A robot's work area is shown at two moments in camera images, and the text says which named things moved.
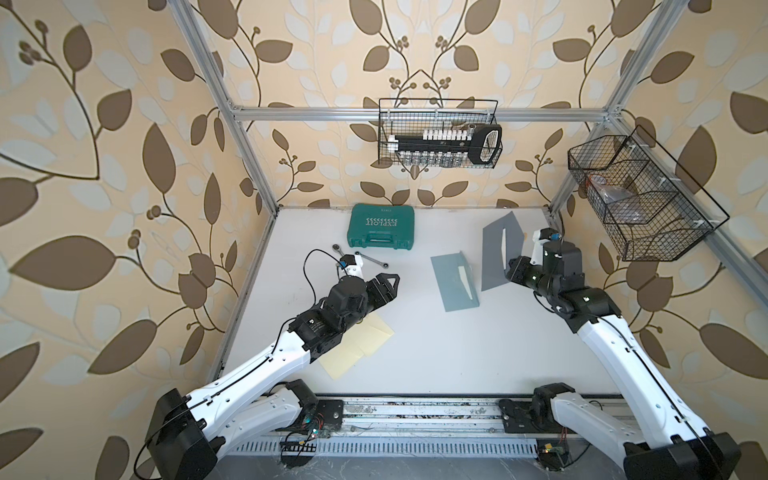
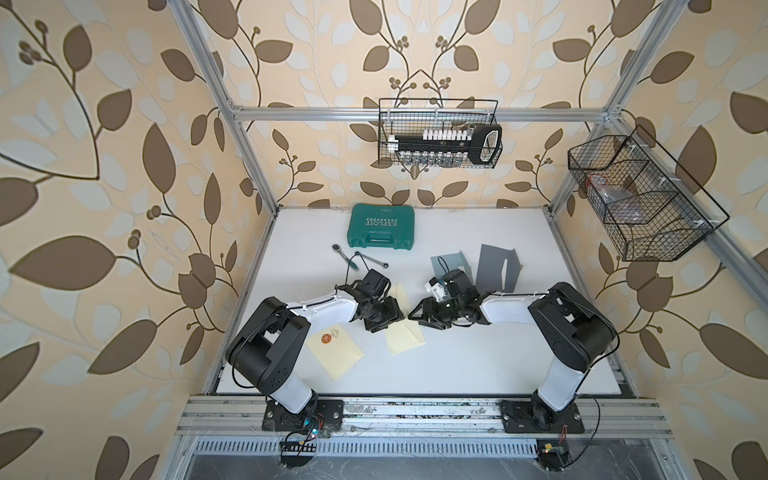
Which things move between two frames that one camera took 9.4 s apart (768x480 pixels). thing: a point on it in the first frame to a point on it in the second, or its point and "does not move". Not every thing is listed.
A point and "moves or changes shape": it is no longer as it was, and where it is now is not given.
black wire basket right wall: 647,203 does not move
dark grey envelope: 502,241 moves or changes shape
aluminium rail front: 441,416 does not move
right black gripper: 518,265 to 428,310
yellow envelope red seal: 341,358 does not move
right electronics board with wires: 554,453 does not move
